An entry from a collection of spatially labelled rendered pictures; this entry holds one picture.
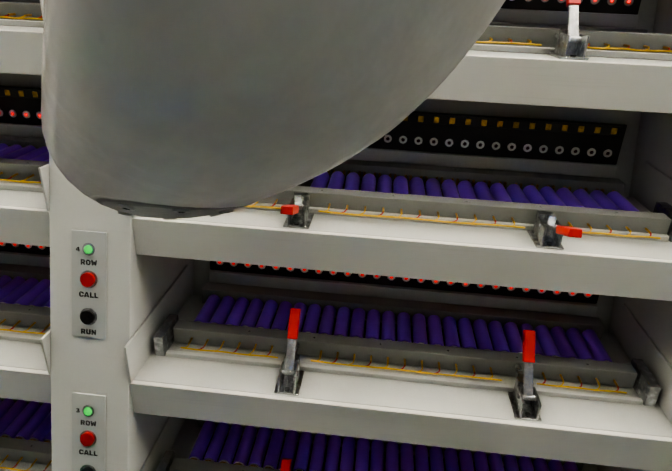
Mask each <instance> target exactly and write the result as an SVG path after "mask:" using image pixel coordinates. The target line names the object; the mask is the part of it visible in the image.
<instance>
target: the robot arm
mask: <svg viewBox="0 0 672 471"><path fill-rule="evenodd" d="M505 1H506V0H44V17H43V53H42V85H41V121H42V133H43V136H44V139H45V143H46V146H47V149H48V151H49V153H50V155H51V157H52V159H53V161H54V163H55V165H56V166H57V168H58V169H59V170H60V171H61V173H62V174H63V175H64V177H65V178H66V179H67V180H68V181H69V182H70V183H71V184H72V185H73V186H75V187H76V188H77V189H78V190H79V191H80V192H81V193H83V194H84V195H86V196H87V197H89V198H91V199H92V200H94V201H96V202H98V203H99V204H101V205H103V206H106V207H109V208H111V209H114V210H116V211H118V212H117V213H118V214H121V215H126V216H133V215H136V216H141V217H151V218H163V220H176V219H177V218H194V217H201V216H208V215H210V217H214V216H218V215H221V214H224V213H230V212H233V211H234V209H237V208H241V207H245V206H248V205H250V204H253V203H255V202H258V201H260V200H263V199H266V198H268V197H271V196H273V195H276V194H279V193H281V192H284V191H286V190H289V189H291V188H293V187H295V186H298V185H300V184H302V183H304V182H306V181H308V180H310V179H312V178H314V177H316V176H319V175H321V174H323V173H325V172H327V171H329V170H331V169H333V168H334V167H336V166H338V165H340V164H342V163H343V162H345V161H346V160H348V159H350V158H351V157H353V156H354V155H356V154H357V153H359V152H361V151H362V150H364V149H365V148H367V147H368V146H370V145H371V144H373V143H374V142H376V141H378V140H379V139H381V138H382V137H383V136H385V135H386V134H387V133H389V132H390V131H391V130H392V129H394V128H395V127H396V126H397V125H399V124H400V123H401V122H402V121H403V120H404V119H405V118H406V117H407V116H409V115H410V114H411V113H412V112H413V111H414V110H415V109H416V108H417V107H418V106H419V105H420V104H421V103H422V102H423V101H425V100H426V99H427V98H428V97H429V96H430V95H431V94H432V93H433V92H434V91H435V90H436V89H437V88H438V87H439V86H440V85H441V83H442V82H443V81H444V80H445V79H446V78H447V77H448V76H449V75H450V73H451V72H452V71H453V70H454V69H455V68H456V67H457V66H458V64H459V63H460V62H461V60H462V59H463V58H464V57H465V55H466V54H467V53H468V52H469V50H470V49H471V48H472V46H473V45H474V44H475V43H476V41H477V40H478V39H479V38H480V36H481V35H482V34H483V32H484V31H485V30H486V28H487V27H488V26H489V24H490V23H491V21H492V20H493V18H494V17H495V15H496V14H497V12H498V11H499V9H500V8H501V7H502V5H503V4H504V2H505Z"/></svg>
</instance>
